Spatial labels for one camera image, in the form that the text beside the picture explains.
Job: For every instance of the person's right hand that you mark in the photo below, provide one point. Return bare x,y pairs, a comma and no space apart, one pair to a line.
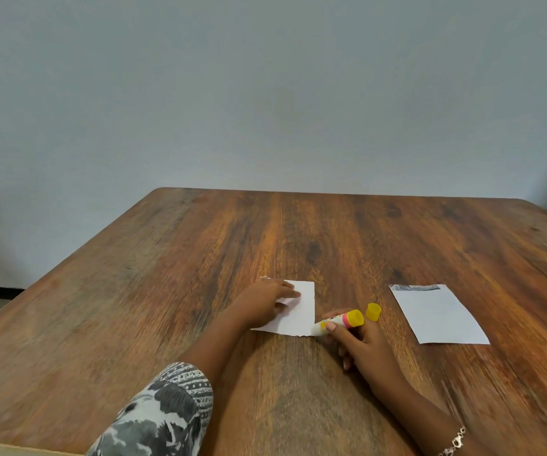
373,349

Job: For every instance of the person's left hand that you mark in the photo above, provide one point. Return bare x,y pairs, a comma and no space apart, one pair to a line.
259,303

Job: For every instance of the person's right thumb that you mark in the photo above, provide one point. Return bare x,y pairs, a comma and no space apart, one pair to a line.
337,327

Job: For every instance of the person's left thumb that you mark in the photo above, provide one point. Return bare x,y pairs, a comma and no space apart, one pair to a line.
287,304

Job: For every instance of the yellow glue stick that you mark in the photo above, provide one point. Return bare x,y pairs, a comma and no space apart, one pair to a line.
344,321

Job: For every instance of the small white paper piece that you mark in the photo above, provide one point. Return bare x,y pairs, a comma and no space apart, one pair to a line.
302,314

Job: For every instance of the person's left forearm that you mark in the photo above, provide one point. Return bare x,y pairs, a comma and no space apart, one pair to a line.
211,346

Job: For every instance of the person's right forearm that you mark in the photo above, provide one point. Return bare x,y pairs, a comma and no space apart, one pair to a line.
420,417

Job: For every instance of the yellow glue stick cap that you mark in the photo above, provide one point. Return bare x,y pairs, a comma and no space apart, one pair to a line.
373,312

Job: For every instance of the white paper with grey strip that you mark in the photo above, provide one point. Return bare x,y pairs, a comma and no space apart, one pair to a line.
437,315

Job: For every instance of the grey patterned sleeve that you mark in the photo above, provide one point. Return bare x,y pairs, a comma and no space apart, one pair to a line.
159,415

